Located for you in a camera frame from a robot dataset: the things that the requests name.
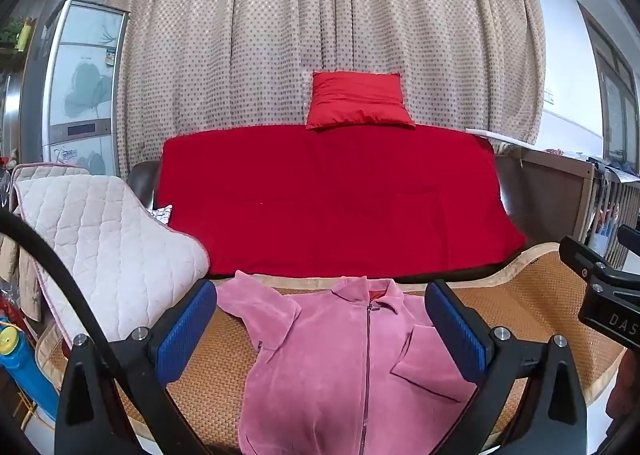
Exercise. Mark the beige dotted curtain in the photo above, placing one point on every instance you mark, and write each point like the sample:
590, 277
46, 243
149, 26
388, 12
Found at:
320, 35

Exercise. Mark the window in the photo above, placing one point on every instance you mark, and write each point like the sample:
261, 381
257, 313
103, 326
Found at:
612, 95

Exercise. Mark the silver refrigerator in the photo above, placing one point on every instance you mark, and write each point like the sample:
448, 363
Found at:
77, 85

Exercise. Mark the red pillow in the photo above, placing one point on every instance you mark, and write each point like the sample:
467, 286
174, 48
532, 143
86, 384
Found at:
356, 100

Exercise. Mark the pink zip jacket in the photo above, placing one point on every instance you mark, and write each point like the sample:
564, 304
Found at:
345, 365

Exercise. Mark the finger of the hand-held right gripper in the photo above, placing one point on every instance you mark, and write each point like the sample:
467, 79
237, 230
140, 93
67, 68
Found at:
582, 252

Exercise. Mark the woven straw mat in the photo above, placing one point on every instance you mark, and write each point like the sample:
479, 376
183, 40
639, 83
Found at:
540, 300

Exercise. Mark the small patterned pillow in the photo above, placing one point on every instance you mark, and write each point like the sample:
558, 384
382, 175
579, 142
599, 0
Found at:
162, 214

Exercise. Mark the person's right forearm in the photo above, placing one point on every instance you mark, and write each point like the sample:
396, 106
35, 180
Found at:
624, 392

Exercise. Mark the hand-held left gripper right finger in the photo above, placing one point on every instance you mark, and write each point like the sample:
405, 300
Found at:
457, 335

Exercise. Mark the yellow bottle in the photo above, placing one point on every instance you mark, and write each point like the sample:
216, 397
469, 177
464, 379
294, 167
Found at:
25, 34

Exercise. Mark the white quilted pad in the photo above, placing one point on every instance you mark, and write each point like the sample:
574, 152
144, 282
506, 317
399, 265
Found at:
105, 245

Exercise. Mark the blue and yellow toy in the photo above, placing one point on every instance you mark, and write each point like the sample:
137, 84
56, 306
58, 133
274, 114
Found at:
22, 370

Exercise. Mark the red blanket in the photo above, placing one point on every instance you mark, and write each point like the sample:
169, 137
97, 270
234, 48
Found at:
330, 195

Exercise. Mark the wooden crib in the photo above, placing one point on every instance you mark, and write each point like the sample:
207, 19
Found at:
565, 190

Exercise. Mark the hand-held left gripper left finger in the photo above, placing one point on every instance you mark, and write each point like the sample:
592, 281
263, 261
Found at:
185, 335

